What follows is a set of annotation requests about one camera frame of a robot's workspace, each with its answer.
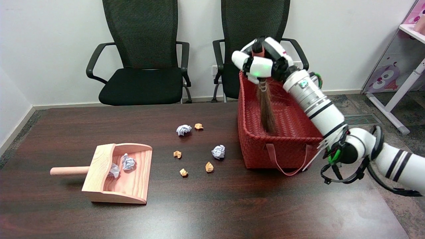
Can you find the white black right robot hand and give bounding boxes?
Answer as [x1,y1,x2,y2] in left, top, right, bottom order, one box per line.
[231,37,299,85]

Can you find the small brown broom red handle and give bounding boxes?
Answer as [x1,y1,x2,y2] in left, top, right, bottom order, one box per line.
[251,42,278,135]

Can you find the red woven basket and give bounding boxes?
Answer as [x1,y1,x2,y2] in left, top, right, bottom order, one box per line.
[237,70,323,176]

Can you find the black mesh office chair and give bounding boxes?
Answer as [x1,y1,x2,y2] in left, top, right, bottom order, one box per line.
[86,0,193,106]
[212,0,309,103]

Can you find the metal floor vent grille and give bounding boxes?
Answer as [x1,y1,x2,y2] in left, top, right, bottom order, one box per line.
[344,114,381,126]

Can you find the wooden dustpan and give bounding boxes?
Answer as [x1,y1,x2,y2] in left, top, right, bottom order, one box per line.
[50,143,153,204]

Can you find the white children's desk frame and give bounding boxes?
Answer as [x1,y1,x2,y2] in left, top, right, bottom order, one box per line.
[365,23,425,135]

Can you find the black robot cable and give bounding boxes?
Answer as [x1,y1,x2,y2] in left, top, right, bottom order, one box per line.
[320,125,424,197]

